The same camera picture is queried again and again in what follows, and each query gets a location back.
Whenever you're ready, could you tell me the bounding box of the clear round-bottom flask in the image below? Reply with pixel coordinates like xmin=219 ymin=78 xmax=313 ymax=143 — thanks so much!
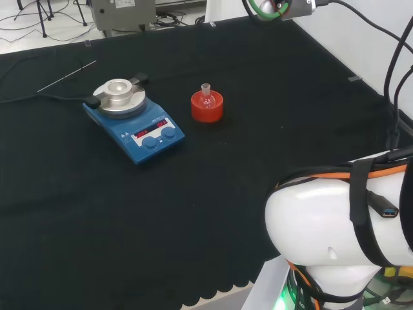
xmin=200 ymin=83 xmax=216 ymax=109

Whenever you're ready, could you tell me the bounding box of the black bench cloth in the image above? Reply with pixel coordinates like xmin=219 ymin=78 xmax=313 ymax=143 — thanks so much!
xmin=0 ymin=12 xmax=413 ymax=308

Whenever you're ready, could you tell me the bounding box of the blue heater with steel plate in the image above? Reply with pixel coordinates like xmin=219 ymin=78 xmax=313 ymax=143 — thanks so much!
xmin=82 ymin=72 xmax=186 ymax=166

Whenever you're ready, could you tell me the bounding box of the thin glass rod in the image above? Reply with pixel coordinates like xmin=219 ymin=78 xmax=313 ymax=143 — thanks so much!
xmin=36 ymin=59 xmax=97 ymax=94

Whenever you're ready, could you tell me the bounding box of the grey metal cabinet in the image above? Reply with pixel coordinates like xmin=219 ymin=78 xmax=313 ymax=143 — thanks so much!
xmin=89 ymin=0 xmax=159 ymax=32

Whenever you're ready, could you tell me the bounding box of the black tripod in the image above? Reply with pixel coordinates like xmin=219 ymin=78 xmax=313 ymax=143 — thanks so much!
xmin=14 ymin=0 xmax=55 ymax=39
xmin=72 ymin=0 xmax=88 ymax=27

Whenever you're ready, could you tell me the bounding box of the red flask ring stand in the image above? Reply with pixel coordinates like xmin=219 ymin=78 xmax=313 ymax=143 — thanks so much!
xmin=190 ymin=90 xmax=224 ymax=125

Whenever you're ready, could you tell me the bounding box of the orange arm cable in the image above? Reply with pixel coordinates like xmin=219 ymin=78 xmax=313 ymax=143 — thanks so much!
xmin=276 ymin=166 xmax=408 ymax=182

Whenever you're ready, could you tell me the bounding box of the black floor cable bundle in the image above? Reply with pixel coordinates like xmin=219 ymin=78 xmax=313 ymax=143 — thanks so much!
xmin=156 ymin=12 xmax=192 ymax=28

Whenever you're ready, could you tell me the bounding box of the black heater power cable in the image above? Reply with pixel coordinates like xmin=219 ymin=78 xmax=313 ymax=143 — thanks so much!
xmin=0 ymin=92 xmax=90 ymax=105

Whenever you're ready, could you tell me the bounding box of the black USB plug cable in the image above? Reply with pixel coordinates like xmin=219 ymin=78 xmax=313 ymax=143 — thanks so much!
xmin=366 ymin=189 xmax=400 ymax=219

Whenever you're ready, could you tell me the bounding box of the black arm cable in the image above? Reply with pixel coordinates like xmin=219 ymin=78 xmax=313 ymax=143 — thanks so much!
xmin=314 ymin=0 xmax=413 ymax=160

